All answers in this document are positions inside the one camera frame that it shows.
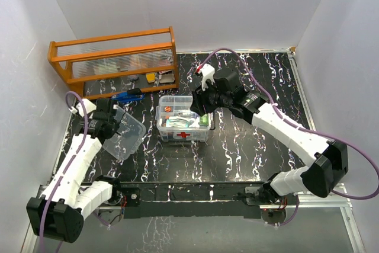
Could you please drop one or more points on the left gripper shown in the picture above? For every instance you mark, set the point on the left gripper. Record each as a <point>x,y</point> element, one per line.
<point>116,122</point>

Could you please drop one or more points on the cardboard box on shelf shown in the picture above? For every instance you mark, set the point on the cardboard box on shelf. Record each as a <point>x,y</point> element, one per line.
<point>166,77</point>

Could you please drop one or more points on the white teal ointment tube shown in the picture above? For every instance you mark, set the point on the white teal ointment tube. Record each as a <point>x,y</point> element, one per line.
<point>177,123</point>

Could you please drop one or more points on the clear first aid box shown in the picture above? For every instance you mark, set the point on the clear first aid box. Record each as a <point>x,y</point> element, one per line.
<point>189,135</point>

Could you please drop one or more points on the clear divider tray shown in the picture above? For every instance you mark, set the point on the clear divider tray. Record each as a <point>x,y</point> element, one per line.
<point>180,109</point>

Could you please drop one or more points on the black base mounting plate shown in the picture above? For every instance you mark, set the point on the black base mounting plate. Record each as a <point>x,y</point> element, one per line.
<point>199,199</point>

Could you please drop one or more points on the green small packet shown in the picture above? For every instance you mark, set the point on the green small packet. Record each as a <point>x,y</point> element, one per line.
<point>204,120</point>

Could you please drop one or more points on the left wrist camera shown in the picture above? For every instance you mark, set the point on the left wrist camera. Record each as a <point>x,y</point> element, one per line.
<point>86,107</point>

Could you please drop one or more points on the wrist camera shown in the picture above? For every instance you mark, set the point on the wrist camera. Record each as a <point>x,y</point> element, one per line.
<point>206,71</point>
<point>86,107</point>

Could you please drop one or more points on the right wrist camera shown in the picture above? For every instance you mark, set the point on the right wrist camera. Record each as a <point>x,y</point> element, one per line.
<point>206,71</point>

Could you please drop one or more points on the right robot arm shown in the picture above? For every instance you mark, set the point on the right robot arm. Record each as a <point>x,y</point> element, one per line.
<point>325,162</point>

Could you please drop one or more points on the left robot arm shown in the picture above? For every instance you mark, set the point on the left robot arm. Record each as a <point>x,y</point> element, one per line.
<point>59,213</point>

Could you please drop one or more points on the yellow item on shelf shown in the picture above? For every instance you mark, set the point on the yellow item on shelf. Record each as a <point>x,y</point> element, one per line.
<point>151,77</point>

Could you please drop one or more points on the blue stapler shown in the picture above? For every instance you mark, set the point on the blue stapler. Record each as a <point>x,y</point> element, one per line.
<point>132,95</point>

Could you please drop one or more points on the clear box lid with handle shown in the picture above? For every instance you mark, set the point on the clear box lid with handle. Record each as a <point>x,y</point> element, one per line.
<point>127,138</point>

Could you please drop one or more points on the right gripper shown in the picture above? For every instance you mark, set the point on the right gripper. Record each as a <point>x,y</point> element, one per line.
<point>199,104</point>

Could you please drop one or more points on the orange wooden shelf rack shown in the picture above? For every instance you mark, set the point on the orange wooden shelf rack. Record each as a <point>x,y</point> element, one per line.
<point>99,67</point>

